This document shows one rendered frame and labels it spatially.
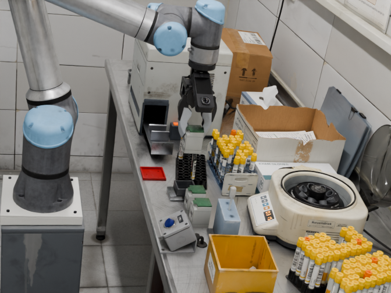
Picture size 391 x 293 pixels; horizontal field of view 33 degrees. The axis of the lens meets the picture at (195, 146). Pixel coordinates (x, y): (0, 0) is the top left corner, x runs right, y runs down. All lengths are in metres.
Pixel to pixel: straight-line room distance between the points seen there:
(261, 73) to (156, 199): 0.93
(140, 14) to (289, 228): 0.64
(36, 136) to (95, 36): 1.86
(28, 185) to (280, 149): 0.75
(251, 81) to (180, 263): 1.15
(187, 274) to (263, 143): 0.55
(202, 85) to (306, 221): 0.43
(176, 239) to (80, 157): 2.13
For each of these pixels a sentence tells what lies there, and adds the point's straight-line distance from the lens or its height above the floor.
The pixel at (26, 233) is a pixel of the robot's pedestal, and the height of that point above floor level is 0.86.
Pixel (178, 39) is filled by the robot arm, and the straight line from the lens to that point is 1.50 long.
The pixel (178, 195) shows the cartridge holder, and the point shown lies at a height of 0.89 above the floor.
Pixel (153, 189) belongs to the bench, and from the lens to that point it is 1.87.
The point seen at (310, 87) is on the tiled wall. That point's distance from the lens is 2.45.
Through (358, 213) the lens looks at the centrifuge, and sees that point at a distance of 1.73.
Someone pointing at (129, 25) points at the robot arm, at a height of 1.38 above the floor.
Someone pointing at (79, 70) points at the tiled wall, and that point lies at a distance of 3.47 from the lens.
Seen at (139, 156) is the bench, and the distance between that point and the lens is 2.04.
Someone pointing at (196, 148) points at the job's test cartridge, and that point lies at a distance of 1.77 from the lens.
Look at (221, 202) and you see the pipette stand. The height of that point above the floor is 0.98.
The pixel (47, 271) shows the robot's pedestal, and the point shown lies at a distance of 1.76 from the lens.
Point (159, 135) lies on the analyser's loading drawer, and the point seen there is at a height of 0.93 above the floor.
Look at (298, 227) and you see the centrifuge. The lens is 1.69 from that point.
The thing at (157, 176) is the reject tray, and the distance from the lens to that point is 1.94.
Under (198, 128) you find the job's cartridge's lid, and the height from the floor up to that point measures 1.09.
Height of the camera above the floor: 1.81
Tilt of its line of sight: 26 degrees down
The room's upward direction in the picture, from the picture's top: 9 degrees clockwise
